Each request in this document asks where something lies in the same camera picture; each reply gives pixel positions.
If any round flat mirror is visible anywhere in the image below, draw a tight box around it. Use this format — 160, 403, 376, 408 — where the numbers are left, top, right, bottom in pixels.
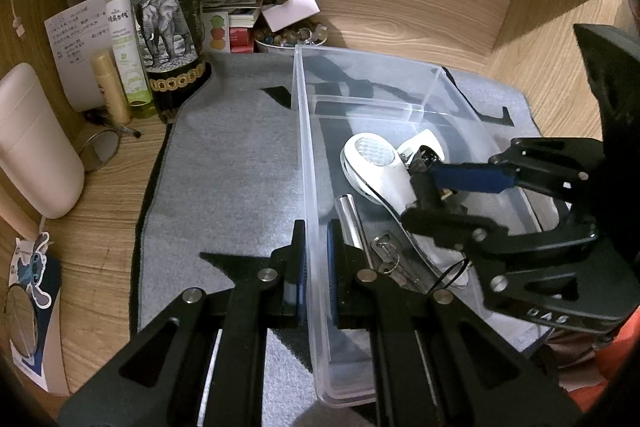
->
2, 287, 39, 356

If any bowl of coloured beads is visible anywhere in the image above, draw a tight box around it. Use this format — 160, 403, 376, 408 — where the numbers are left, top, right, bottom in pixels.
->
252, 24, 328, 54

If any silver metal bar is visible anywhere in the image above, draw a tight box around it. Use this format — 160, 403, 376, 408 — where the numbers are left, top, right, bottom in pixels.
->
335, 194, 374, 269

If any black cord loop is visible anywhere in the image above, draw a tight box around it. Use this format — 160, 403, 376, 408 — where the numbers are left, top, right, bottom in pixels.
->
425, 258, 472, 296

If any small red box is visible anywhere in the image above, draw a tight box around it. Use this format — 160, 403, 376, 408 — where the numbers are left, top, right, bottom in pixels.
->
229, 27, 255, 54

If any grey cloth mat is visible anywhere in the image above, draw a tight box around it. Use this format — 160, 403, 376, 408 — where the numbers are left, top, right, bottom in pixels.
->
131, 52, 540, 427

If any beige plastic container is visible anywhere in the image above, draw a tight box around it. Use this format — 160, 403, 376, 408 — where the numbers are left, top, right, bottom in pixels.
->
0, 63, 85, 219

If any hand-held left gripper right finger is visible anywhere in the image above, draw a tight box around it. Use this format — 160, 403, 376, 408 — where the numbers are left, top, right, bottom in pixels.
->
326, 219, 584, 427

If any person's right forearm orange sleeve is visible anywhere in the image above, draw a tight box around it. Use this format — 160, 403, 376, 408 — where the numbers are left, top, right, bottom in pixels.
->
570, 307, 640, 414

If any bunch of metal keys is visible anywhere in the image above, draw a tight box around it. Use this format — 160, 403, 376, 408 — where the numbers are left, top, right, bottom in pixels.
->
370, 229, 432, 292

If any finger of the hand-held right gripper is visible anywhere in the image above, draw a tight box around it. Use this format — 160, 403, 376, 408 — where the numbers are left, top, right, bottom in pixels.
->
400, 201, 640, 334
430, 137, 609, 208

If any blue cartoon sticker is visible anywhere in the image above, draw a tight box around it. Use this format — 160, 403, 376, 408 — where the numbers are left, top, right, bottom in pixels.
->
9, 232, 53, 308

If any traffic light picture card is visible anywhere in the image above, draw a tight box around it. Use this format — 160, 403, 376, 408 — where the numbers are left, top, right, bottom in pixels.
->
202, 12, 230, 52

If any white folded card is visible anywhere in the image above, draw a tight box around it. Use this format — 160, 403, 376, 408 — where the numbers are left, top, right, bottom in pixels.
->
261, 0, 321, 32

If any green spray bottle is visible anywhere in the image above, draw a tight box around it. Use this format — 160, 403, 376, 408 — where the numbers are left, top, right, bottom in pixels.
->
104, 0, 155, 118

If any white handwritten paper note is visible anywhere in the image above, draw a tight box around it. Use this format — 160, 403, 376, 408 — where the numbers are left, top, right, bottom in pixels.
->
44, 2, 113, 112

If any gold lip balm tube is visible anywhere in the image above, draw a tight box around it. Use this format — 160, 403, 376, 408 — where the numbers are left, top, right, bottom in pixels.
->
90, 51, 132, 126

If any white handheld lint remover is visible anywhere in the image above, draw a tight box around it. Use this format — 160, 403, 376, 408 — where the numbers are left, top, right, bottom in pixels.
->
340, 132, 471, 290

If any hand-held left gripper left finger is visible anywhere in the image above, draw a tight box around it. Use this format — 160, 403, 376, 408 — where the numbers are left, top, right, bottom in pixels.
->
57, 219, 309, 427

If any round mirror with cartoon card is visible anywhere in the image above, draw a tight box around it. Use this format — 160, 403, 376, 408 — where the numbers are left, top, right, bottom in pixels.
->
2, 252, 70, 397

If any clear plastic storage box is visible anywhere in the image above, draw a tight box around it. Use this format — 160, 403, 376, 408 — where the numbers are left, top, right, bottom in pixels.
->
291, 45, 572, 408

